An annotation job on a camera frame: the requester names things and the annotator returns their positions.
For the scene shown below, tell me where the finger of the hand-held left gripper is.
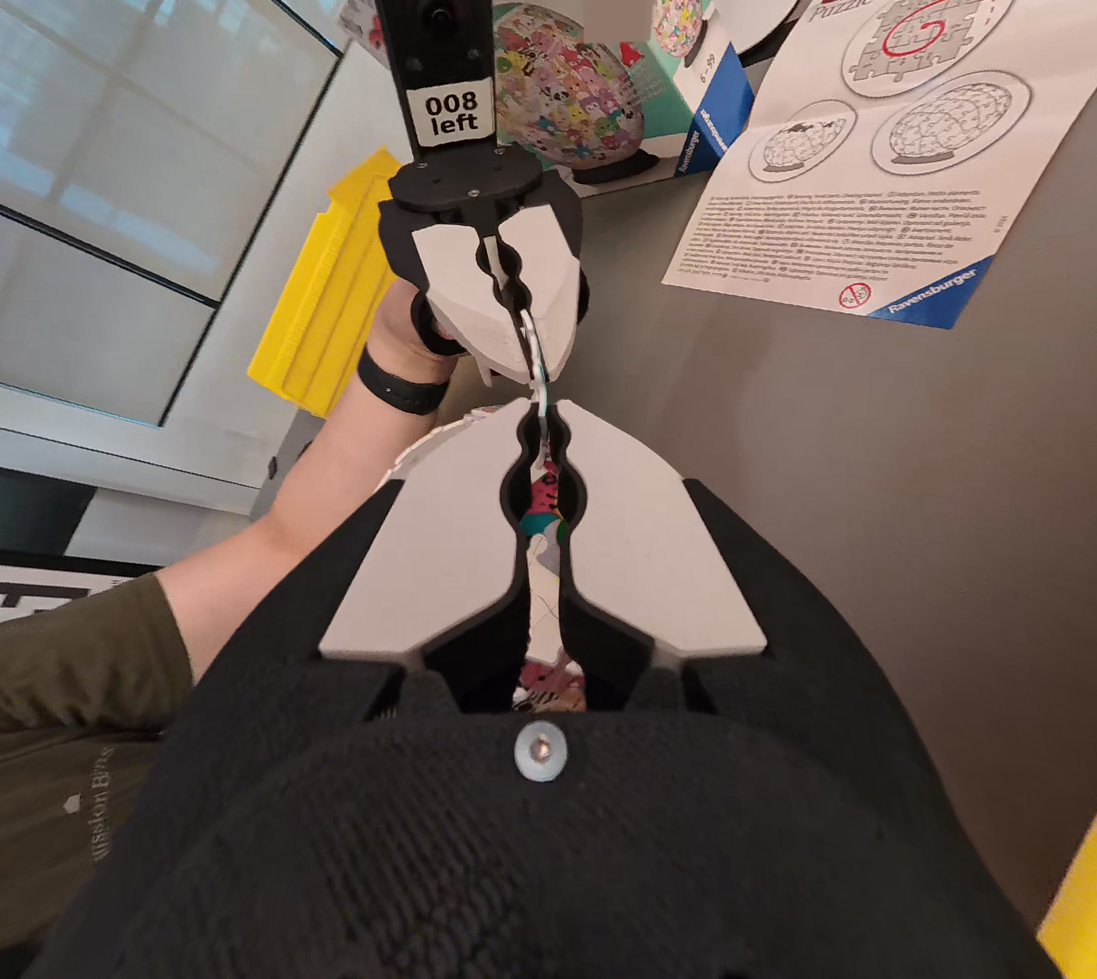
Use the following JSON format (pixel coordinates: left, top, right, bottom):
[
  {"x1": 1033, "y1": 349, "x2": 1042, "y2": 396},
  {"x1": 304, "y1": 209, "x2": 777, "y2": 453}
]
[
  {"x1": 411, "y1": 223, "x2": 534, "y2": 387},
  {"x1": 495, "y1": 204, "x2": 582, "y2": 387}
]

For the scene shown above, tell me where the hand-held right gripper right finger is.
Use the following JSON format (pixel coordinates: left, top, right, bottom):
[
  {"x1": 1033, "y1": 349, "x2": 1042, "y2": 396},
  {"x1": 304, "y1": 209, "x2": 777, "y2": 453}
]
[{"x1": 547, "y1": 398, "x2": 768, "y2": 663}]

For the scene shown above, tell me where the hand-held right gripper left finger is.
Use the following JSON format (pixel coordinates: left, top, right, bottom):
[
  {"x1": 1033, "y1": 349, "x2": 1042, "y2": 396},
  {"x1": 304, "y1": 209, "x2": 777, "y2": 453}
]
[{"x1": 319, "y1": 398, "x2": 541, "y2": 667}]

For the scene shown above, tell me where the colourful puzzle piece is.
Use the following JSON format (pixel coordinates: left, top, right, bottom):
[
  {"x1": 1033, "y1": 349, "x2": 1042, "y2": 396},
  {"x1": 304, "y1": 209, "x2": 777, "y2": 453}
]
[{"x1": 517, "y1": 306, "x2": 554, "y2": 470}]

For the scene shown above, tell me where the colourful puzzle ball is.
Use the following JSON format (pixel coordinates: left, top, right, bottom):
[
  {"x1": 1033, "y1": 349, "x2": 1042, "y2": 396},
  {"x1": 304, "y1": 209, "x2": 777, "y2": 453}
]
[{"x1": 377, "y1": 403, "x2": 592, "y2": 713}]

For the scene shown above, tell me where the yellow plastic bin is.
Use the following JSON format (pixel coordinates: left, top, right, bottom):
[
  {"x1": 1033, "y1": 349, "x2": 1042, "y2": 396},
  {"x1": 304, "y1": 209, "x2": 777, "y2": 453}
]
[
  {"x1": 249, "y1": 147, "x2": 404, "y2": 418},
  {"x1": 1037, "y1": 820, "x2": 1097, "y2": 979}
]

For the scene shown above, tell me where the person's left forearm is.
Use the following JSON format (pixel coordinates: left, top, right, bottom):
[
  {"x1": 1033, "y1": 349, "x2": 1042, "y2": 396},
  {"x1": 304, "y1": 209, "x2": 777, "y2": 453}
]
[{"x1": 158, "y1": 370, "x2": 447, "y2": 684}]

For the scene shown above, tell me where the puzzle ball cardboard box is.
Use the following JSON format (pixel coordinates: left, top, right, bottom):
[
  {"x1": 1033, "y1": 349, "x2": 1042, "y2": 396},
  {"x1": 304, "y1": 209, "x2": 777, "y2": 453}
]
[{"x1": 338, "y1": 0, "x2": 755, "y2": 200}]

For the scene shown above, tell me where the person's left hand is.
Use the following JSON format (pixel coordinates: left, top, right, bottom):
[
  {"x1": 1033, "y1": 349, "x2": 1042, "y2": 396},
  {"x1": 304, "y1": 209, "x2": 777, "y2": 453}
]
[{"x1": 367, "y1": 278, "x2": 471, "y2": 389}]

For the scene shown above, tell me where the black wrist band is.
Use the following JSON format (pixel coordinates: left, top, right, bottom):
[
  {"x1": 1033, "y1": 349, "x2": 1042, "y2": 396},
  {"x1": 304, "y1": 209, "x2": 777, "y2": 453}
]
[{"x1": 355, "y1": 349, "x2": 451, "y2": 416}]

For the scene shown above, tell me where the white instruction leaflet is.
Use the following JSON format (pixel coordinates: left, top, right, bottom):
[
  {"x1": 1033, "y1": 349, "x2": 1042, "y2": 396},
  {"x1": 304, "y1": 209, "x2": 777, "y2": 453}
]
[{"x1": 662, "y1": 0, "x2": 1097, "y2": 330}]

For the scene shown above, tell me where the black framed tag sign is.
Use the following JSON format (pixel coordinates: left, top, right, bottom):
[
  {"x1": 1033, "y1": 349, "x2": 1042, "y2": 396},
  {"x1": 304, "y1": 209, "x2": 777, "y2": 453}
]
[{"x1": 0, "y1": 559, "x2": 130, "y2": 627}]

